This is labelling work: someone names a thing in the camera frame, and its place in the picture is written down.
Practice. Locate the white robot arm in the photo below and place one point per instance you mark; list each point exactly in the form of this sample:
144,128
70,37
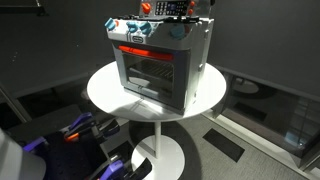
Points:
16,160

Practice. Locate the grey toy stove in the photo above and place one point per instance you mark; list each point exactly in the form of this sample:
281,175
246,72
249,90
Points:
195,66

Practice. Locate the blue stove knob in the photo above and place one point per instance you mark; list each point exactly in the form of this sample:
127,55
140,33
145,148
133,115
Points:
109,23
132,26
146,28

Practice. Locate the black stove keypad panel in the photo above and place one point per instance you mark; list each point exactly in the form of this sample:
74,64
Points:
170,8

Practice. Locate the small orange round button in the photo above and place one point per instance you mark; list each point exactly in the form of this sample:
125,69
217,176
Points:
192,3
190,12

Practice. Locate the large orange stove knob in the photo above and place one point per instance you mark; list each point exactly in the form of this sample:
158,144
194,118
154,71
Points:
145,7

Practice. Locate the grey oven door with window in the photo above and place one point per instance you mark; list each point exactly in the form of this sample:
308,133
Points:
181,80

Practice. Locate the black burner grate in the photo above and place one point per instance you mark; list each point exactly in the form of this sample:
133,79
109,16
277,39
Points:
181,19
128,17

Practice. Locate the purple clamp with orange tips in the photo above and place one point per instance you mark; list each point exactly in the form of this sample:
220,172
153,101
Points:
81,125

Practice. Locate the purple black spring clamp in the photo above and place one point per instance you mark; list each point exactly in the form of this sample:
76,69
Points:
34,144
115,168

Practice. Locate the black and blue machine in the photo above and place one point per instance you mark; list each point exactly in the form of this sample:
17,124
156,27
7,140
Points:
66,160

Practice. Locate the white table pedestal base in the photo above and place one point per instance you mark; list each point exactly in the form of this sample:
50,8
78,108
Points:
158,156

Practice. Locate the dark metal frame bar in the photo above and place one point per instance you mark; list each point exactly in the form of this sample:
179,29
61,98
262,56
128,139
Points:
15,103

